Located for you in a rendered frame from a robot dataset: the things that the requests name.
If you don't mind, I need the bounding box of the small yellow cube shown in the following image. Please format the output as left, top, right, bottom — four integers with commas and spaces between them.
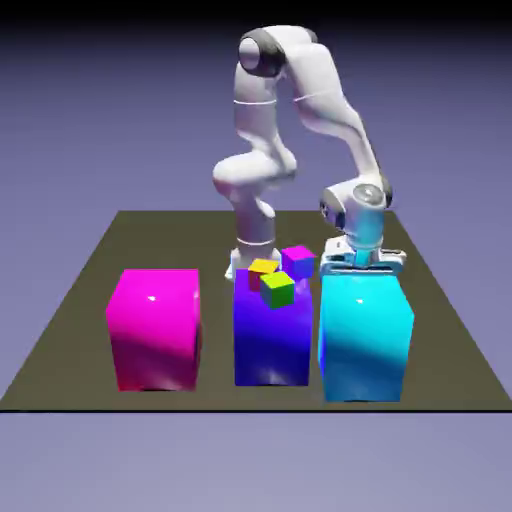
247, 258, 280, 293

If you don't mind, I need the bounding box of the large magenta box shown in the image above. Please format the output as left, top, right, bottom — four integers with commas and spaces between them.
105, 268, 202, 393

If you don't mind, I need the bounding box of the small magenta cube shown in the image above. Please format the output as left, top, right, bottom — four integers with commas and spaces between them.
280, 244, 317, 280

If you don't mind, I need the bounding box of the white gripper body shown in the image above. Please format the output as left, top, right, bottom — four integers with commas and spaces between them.
319, 238, 408, 277

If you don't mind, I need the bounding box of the large blue box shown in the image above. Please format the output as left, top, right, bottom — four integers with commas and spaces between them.
233, 267, 314, 388

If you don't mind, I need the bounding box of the small green cube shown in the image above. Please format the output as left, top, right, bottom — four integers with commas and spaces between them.
259, 270, 296, 311

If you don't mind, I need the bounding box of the large cyan box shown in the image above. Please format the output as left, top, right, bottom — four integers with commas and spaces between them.
317, 271, 416, 403

